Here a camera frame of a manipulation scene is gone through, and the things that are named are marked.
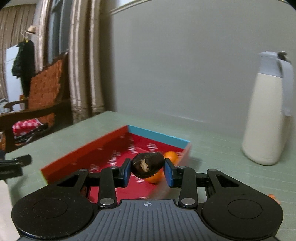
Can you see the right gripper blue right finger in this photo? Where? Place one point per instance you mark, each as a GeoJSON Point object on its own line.
{"type": "Point", "coordinates": [184, 178]}

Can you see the orange tangerine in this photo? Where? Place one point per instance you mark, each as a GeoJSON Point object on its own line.
{"type": "Point", "coordinates": [156, 178]}
{"type": "Point", "coordinates": [172, 156]}

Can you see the red checkered cushion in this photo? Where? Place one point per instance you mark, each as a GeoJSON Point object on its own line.
{"type": "Point", "coordinates": [23, 127]}

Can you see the beige satin curtain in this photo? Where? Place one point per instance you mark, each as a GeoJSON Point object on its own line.
{"type": "Point", "coordinates": [59, 27]}

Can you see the wooden wicker bench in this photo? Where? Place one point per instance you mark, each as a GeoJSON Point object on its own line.
{"type": "Point", "coordinates": [48, 102]}

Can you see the green cutting mat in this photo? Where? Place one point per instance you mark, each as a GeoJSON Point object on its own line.
{"type": "Point", "coordinates": [209, 150]}

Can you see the orange carrot piece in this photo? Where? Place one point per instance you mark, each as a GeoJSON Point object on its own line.
{"type": "Point", "coordinates": [274, 198]}

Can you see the white thermos jug grey lid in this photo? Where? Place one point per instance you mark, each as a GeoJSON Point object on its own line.
{"type": "Point", "coordinates": [271, 109]}

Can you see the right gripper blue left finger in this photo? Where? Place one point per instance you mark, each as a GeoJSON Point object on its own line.
{"type": "Point", "coordinates": [112, 178]}

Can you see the dark hanging coat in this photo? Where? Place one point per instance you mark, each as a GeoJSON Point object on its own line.
{"type": "Point", "coordinates": [24, 65]}

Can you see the dark brown fruit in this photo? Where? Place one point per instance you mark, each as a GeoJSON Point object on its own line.
{"type": "Point", "coordinates": [145, 165]}

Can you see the colourful cardboard box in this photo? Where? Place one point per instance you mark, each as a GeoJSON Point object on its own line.
{"type": "Point", "coordinates": [112, 149]}

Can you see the straw hat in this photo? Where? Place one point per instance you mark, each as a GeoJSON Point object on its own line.
{"type": "Point", "coordinates": [31, 30]}

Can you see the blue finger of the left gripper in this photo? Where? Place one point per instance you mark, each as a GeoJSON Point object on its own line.
{"type": "Point", "coordinates": [14, 167]}

